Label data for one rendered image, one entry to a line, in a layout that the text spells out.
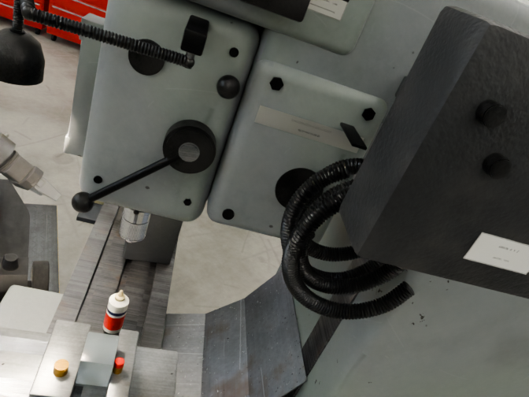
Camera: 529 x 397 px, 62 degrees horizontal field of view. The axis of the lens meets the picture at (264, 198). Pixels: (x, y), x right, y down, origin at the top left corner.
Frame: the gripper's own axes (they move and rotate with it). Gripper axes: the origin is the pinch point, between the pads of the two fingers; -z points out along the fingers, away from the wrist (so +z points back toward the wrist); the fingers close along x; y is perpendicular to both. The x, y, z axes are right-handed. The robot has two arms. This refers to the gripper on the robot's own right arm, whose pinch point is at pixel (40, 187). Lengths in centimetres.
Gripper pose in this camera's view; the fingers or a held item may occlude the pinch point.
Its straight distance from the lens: 121.2
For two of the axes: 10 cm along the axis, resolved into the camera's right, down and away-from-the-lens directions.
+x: 6.9, 1.2, -7.1
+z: -5.1, -6.1, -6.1
